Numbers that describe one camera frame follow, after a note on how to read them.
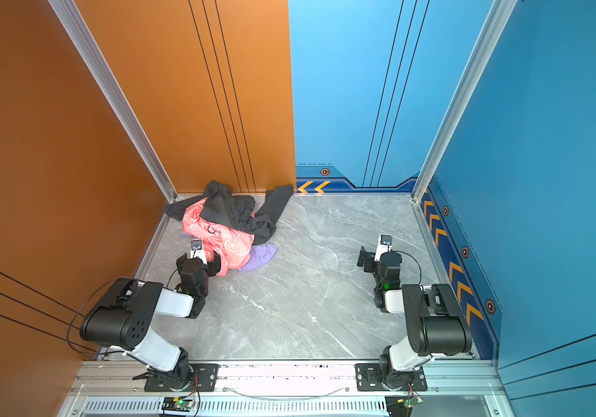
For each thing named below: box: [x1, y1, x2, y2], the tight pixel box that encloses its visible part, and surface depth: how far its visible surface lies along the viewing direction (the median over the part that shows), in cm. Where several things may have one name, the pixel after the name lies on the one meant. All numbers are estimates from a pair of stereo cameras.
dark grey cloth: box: [164, 179, 295, 245], surface depth 107 cm
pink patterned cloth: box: [182, 197, 256, 278], surface depth 96 cm
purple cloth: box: [238, 243, 279, 273], surface depth 101 cm
